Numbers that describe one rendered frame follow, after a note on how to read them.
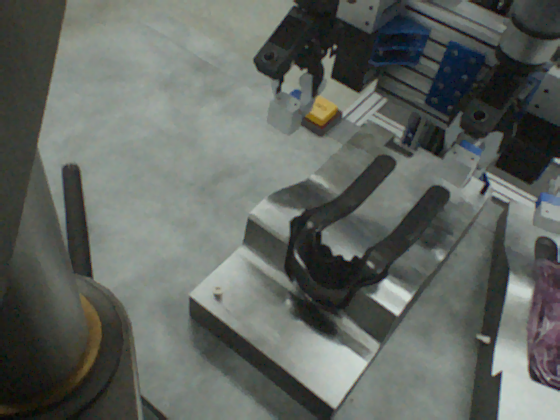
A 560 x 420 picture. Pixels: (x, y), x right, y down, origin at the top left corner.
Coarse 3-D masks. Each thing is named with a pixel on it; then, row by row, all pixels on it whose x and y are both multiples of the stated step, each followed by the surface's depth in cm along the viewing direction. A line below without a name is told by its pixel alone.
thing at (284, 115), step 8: (280, 96) 99; (288, 96) 99; (296, 96) 102; (272, 104) 98; (280, 104) 97; (288, 104) 98; (296, 104) 98; (272, 112) 99; (280, 112) 98; (288, 112) 97; (296, 112) 98; (272, 120) 101; (280, 120) 99; (288, 120) 98; (296, 120) 99; (280, 128) 101; (288, 128) 99; (296, 128) 101
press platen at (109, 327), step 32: (96, 288) 33; (96, 320) 31; (128, 320) 32; (96, 352) 30; (128, 352) 31; (64, 384) 28; (96, 384) 29; (128, 384) 30; (0, 416) 27; (32, 416) 28; (64, 416) 28; (96, 416) 29; (128, 416) 29
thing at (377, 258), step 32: (384, 160) 103; (352, 192) 97; (448, 192) 99; (320, 224) 83; (416, 224) 95; (288, 256) 83; (320, 256) 80; (352, 256) 80; (384, 256) 85; (320, 288) 85; (352, 288) 79
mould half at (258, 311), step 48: (384, 144) 105; (288, 192) 90; (336, 192) 96; (384, 192) 98; (336, 240) 83; (432, 240) 92; (240, 288) 84; (288, 288) 85; (384, 288) 79; (240, 336) 80; (288, 336) 80; (336, 336) 81; (384, 336) 80; (288, 384) 79; (336, 384) 77
